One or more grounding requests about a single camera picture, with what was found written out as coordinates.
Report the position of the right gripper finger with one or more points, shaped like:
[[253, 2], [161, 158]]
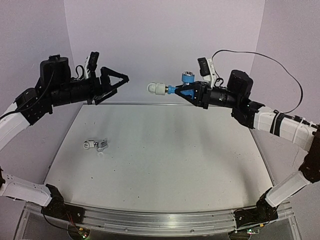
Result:
[[196, 86], [190, 95]]

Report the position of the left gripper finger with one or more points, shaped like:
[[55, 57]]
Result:
[[105, 97], [106, 79]]

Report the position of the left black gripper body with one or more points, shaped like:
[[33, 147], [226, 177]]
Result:
[[86, 93]]

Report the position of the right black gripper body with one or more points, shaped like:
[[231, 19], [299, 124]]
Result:
[[230, 99]]

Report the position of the blue water faucet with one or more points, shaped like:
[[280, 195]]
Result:
[[187, 78]]

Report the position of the small white pipe fitting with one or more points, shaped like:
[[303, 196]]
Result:
[[157, 88]]

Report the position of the chrome water faucet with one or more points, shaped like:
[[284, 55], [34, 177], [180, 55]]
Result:
[[101, 145]]

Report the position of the white pipe elbow fitting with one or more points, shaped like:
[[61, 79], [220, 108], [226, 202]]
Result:
[[89, 144]]

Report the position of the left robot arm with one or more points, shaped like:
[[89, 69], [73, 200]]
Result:
[[28, 108]]

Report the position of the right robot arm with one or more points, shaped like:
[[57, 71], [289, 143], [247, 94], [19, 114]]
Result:
[[290, 136]]

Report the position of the left circuit board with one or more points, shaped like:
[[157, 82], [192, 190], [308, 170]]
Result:
[[78, 233]]

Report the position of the circuit board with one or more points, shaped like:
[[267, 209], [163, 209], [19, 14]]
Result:
[[78, 233], [255, 230]]

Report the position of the right circuit board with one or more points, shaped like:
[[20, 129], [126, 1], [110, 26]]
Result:
[[255, 230]]

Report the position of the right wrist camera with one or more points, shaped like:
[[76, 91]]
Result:
[[207, 71]]

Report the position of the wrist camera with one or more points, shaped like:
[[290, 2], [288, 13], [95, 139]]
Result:
[[90, 64], [207, 71]]

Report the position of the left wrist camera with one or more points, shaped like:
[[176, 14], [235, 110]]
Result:
[[90, 64]]

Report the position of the aluminium front rail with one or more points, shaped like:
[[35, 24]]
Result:
[[159, 224]]

